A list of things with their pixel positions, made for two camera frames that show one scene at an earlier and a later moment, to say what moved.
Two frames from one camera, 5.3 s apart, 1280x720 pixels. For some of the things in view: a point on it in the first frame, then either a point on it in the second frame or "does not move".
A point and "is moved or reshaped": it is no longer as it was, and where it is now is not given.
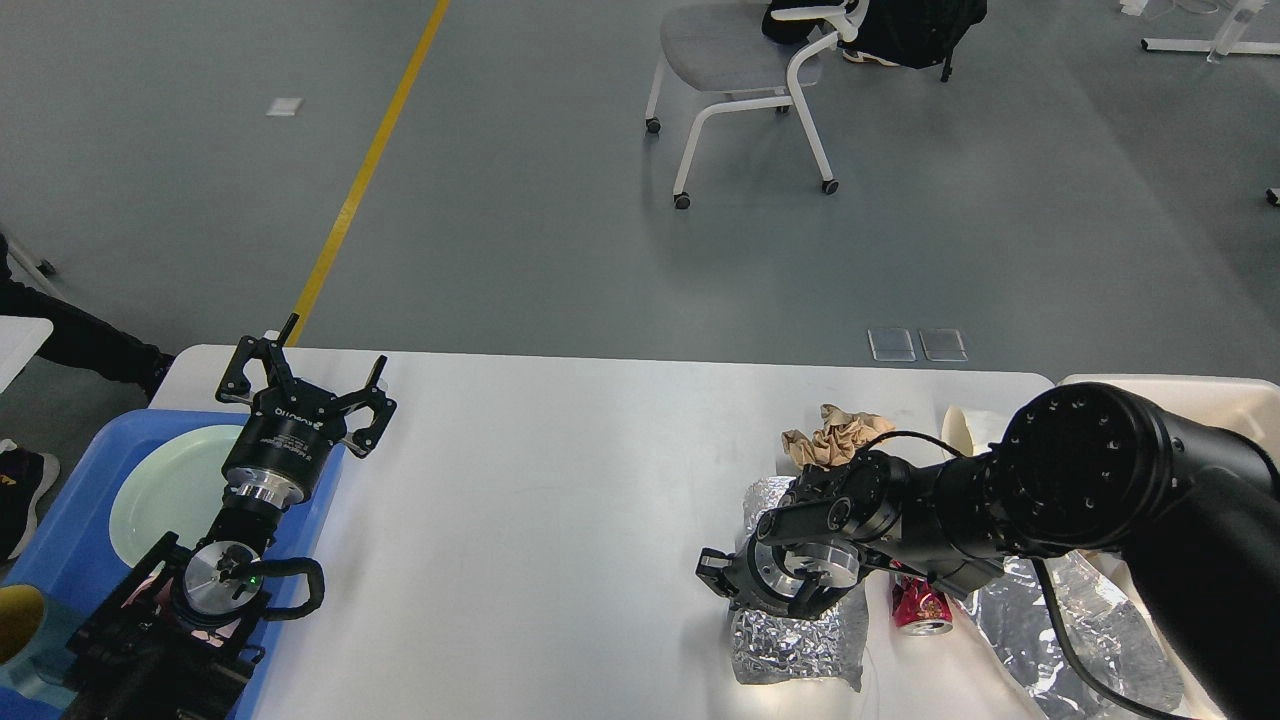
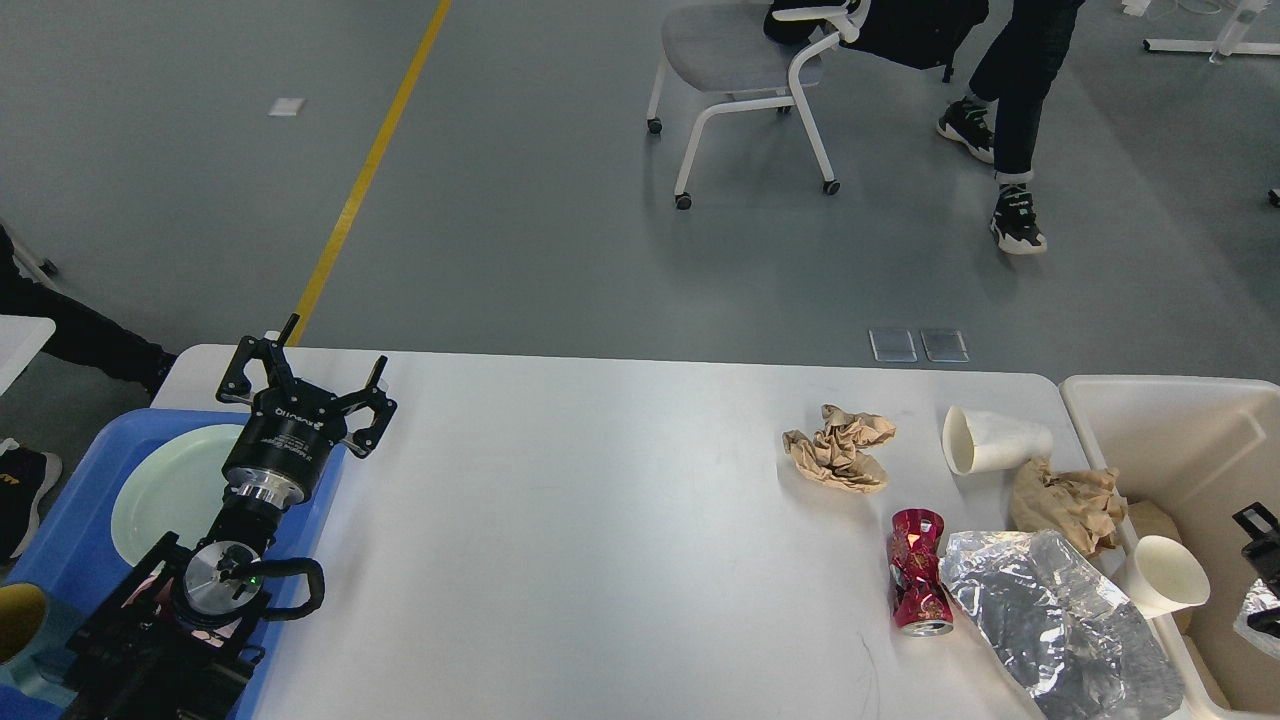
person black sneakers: (852, 55) to (998, 119)
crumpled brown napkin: (840, 434) does not move
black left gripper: (287, 436) does not move
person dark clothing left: (77, 339) does not move
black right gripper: (797, 579) to (1263, 528)
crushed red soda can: (920, 608) does not move
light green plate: (172, 484) does not move
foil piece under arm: (1125, 648) does not move
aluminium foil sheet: (827, 646) is moved or reshaped
